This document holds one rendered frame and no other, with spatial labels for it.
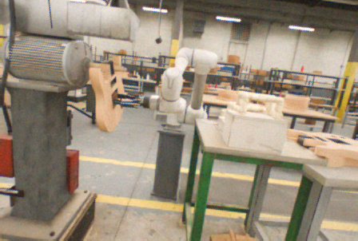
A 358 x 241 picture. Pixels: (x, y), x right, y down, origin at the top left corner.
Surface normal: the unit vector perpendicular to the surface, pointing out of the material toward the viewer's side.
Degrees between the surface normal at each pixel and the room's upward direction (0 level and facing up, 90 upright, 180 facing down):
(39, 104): 90
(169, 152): 90
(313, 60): 90
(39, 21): 90
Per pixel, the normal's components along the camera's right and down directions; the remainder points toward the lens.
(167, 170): -0.14, 0.17
